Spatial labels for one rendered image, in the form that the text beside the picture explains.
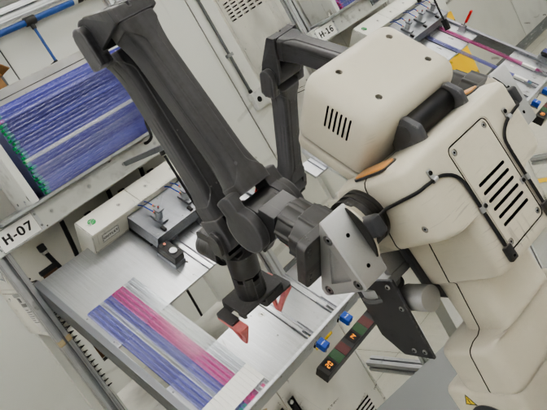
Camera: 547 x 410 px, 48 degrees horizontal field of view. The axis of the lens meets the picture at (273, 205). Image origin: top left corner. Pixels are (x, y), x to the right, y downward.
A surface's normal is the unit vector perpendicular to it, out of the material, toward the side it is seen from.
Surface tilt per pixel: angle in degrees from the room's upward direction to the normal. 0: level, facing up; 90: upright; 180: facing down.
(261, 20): 90
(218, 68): 90
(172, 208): 42
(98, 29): 90
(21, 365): 90
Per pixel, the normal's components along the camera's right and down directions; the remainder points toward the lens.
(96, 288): 0.04, -0.70
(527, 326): 0.47, -0.19
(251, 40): -0.63, 0.54
